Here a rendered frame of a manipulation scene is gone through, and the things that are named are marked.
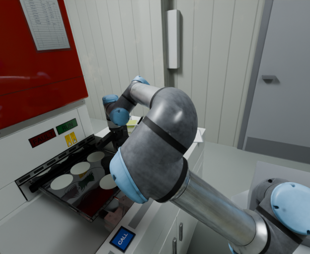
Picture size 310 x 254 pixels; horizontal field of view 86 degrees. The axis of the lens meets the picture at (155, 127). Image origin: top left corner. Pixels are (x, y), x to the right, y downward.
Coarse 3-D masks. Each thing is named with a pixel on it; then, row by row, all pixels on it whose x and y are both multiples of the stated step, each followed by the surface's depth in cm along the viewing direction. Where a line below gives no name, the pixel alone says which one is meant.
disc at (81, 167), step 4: (76, 164) 92; (80, 164) 92; (84, 164) 92; (88, 164) 91; (72, 168) 89; (76, 168) 89; (80, 168) 89; (84, 168) 89; (88, 168) 88; (72, 172) 86; (76, 172) 86; (80, 172) 86
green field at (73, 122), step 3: (72, 120) 92; (75, 120) 94; (66, 123) 89; (69, 123) 91; (72, 123) 92; (75, 123) 94; (60, 126) 87; (63, 126) 88; (66, 126) 89; (69, 126) 91; (72, 126) 93; (57, 129) 85; (60, 129) 87; (63, 129) 88; (66, 129) 90; (60, 132) 87
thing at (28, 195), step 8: (88, 144) 103; (72, 152) 95; (80, 152) 99; (64, 160) 91; (48, 168) 84; (40, 176) 81; (24, 184) 75; (24, 192) 76; (32, 192) 80; (40, 192) 82
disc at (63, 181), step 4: (60, 176) 84; (64, 176) 84; (68, 176) 84; (72, 176) 84; (56, 180) 82; (60, 180) 82; (64, 180) 82; (68, 180) 81; (52, 184) 80; (56, 184) 79; (60, 184) 79; (64, 184) 79; (68, 184) 79; (52, 188) 77; (56, 188) 77; (60, 188) 77
